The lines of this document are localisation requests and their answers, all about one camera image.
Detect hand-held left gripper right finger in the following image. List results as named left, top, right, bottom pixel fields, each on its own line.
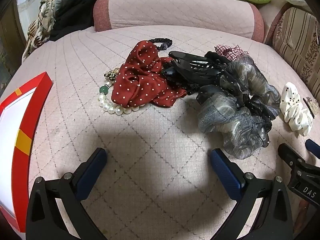
left=209, top=148, right=294, bottom=240

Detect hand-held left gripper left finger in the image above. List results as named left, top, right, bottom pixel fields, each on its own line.
left=26, top=148, right=108, bottom=240

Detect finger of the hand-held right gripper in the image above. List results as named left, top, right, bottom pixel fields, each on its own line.
left=305, top=139, right=320, bottom=159
left=278, top=143, right=304, bottom=170

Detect white dotted scrunchie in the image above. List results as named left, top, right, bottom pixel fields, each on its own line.
left=279, top=82, right=313, bottom=137

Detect grey organza scrunchie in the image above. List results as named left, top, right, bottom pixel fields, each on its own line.
left=197, top=55, right=282, bottom=160

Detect black dotted sheer scrunchie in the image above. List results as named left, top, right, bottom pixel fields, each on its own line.
left=217, top=70, right=279, bottom=147

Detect pearl bracelet with green bead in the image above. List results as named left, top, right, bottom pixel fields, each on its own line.
left=97, top=81, right=140, bottom=115

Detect red box with white inside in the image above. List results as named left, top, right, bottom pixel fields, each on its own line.
left=0, top=71, right=54, bottom=240

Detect gold and black hair tie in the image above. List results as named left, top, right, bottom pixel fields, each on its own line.
left=104, top=68, right=122, bottom=83

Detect red polka dot scrunchie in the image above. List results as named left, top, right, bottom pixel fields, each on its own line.
left=111, top=40, right=187, bottom=108

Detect black hair claw clip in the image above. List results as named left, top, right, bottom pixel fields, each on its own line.
left=162, top=51, right=225, bottom=83

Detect person's right hand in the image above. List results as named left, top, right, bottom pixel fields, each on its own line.
left=297, top=200, right=312, bottom=230

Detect small dark hair clip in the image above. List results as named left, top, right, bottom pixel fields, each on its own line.
left=303, top=96, right=320, bottom=118

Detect pink quilted bedspread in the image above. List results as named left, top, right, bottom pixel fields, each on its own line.
left=0, top=25, right=320, bottom=240

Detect striped floral cushion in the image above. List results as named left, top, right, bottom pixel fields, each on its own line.
left=271, top=6, right=320, bottom=90

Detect red checkered scrunchie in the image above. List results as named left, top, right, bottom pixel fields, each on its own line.
left=215, top=44, right=250, bottom=62

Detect black cloth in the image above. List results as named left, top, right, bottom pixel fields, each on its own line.
left=49, top=0, right=105, bottom=42

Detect floral leaf print blanket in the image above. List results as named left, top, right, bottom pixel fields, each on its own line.
left=22, top=0, right=57, bottom=60

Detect wooden door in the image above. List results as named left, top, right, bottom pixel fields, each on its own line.
left=0, top=0, right=28, bottom=63

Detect pink quilted cushion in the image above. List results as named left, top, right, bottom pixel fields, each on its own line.
left=93, top=0, right=265, bottom=43

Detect thin black hair tie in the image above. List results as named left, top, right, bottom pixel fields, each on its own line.
left=149, top=37, right=173, bottom=51

